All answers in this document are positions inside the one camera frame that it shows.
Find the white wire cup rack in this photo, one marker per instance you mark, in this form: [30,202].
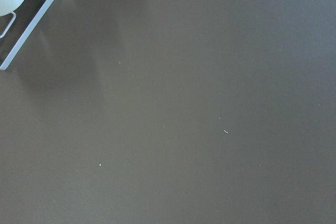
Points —
[18,25]

